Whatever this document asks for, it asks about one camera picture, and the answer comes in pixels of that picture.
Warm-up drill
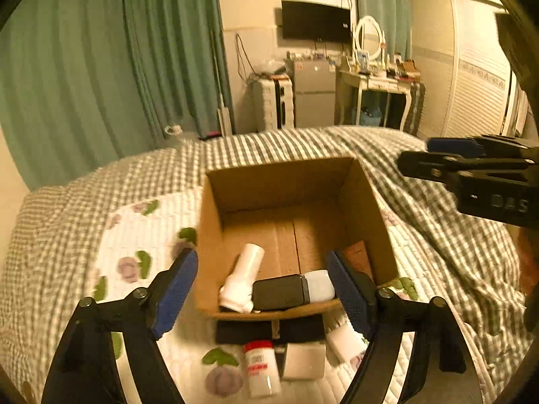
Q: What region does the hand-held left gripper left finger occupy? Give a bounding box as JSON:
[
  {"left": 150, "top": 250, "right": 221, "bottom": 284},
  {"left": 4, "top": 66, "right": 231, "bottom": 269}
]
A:
[{"left": 41, "top": 248, "right": 199, "bottom": 404}]

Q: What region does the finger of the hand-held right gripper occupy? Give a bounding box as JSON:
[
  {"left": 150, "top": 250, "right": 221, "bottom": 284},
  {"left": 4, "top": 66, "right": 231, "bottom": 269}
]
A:
[
  {"left": 426, "top": 135, "right": 539, "bottom": 156},
  {"left": 397, "top": 150, "right": 539, "bottom": 187}
]

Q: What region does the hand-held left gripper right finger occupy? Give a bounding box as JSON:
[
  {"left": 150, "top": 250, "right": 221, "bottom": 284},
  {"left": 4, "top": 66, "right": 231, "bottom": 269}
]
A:
[{"left": 326, "top": 250, "right": 483, "bottom": 404}]

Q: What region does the black rectangular case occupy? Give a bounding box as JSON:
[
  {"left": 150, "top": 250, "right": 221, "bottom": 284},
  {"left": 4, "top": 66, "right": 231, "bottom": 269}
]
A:
[{"left": 252, "top": 274, "right": 311, "bottom": 312}]

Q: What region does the brown cardboard box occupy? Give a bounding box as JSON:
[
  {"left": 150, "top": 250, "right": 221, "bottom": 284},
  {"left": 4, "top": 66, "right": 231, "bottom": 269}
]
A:
[{"left": 194, "top": 157, "right": 400, "bottom": 321}]

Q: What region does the white cylindrical container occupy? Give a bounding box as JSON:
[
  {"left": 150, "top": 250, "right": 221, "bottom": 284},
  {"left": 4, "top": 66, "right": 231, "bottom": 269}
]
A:
[{"left": 304, "top": 269, "right": 336, "bottom": 303}]

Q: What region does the small white box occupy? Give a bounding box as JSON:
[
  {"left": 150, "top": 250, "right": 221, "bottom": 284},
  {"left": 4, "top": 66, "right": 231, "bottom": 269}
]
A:
[{"left": 327, "top": 323, "right": 368, "bottom": 364}]

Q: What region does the white plastic bottle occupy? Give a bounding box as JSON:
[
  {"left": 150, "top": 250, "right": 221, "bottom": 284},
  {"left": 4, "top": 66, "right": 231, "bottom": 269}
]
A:
[{"left": 218, "top": 243, "right": 265, "bottom": 314}]

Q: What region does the green checkered blanket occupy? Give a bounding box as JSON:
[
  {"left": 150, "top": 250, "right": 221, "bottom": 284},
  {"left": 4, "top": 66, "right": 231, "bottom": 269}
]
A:
[{"left": 0, "top": 126, "right": 536, "bottom": 404}]

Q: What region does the blue item under table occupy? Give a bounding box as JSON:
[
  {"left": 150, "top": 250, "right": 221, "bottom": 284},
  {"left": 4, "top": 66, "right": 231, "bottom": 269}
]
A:
[{"left": 359, "top": 107, "right": 383, "bottom": 127}]

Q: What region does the white louvred wardrobe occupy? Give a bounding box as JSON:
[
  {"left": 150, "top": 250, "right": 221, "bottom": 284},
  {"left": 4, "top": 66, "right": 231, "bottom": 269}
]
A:
[{"left": 410, "top": 0, "right": 529, "bottom": 139}]

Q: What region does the white floral quilt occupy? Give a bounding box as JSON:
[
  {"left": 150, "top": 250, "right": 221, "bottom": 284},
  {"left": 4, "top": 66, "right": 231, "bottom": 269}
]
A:
[{"left": 89, "top": 187, "right": 422, "bottom": 404}]

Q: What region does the white square box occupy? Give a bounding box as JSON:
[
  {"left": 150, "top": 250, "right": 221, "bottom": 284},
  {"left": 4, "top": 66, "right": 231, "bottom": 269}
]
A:
[{"left": 283, "top": 342, "right": 326, "bottom": 380}]

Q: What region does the black flat box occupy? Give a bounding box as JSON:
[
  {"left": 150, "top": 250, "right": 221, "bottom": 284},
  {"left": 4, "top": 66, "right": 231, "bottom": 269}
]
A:
[{"left": 216, "top": 315, "right": 326, "bottom": 346}]

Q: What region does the white vanity table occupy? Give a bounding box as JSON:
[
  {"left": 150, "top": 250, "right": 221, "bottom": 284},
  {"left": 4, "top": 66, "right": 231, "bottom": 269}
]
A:
[{"left": 336, "top": 66, "right": 422, "bottom": 132}]

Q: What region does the white bottle with red label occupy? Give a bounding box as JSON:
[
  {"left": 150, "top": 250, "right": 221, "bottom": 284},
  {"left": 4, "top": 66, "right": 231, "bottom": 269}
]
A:
[{"left": 243, "top": 340, "right": 282, "bottom": 399}]

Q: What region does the silver mini fridge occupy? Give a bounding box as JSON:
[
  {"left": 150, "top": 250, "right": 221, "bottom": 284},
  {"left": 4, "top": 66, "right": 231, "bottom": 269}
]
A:
[{"left": 290, "top": 59, "right": 338, "bottom": 129}]

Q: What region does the round white vanity mirror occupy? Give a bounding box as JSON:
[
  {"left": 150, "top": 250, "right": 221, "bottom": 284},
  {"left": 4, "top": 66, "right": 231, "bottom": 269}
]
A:
[{"left": 354, "top": 15, "right": 387, "bottom": 62}]

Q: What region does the white suitcase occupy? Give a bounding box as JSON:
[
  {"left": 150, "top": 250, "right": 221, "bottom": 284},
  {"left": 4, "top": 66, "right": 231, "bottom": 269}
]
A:
[{"left": 252, "top": 75, "right": 294, "bottom": 132}]

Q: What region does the white mop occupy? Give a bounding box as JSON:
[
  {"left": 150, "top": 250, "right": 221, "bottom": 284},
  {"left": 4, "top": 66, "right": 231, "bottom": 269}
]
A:
[{"left": 210, "top": 29, "right": 235, "bottom": 136}]

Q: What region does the wide green curtain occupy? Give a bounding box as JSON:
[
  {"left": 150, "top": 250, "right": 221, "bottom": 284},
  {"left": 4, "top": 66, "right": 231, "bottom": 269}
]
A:
[{"left": 0, "top": 0, "right": 235, "bottom": 191}]

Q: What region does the black wall television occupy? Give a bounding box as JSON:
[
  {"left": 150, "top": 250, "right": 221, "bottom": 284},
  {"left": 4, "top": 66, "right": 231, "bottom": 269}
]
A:
[{"left": 281, "top": 0, "right": 353, "bottom": 44}]

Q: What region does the hanging wall cable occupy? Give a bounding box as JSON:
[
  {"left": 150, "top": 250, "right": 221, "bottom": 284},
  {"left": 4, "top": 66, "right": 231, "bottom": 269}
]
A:
[{"left": 234, "top": 33, "right": 255, "bottom": 81}]

